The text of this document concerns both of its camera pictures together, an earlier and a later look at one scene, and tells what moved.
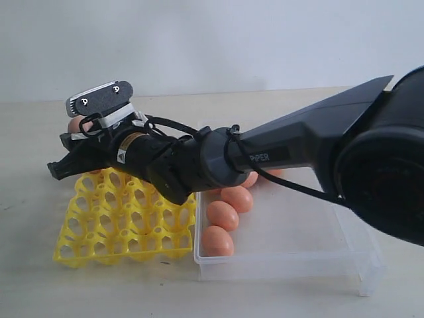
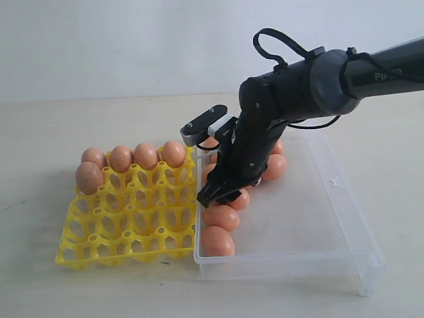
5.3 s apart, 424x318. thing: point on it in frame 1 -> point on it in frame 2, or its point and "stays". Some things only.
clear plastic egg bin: (292, 232) stays
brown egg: (216, 242) stays
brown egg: (223, 214) stays
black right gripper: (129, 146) -> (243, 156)
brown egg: (74, 124) -> (89, 177)
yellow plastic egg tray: (114, 217) stays
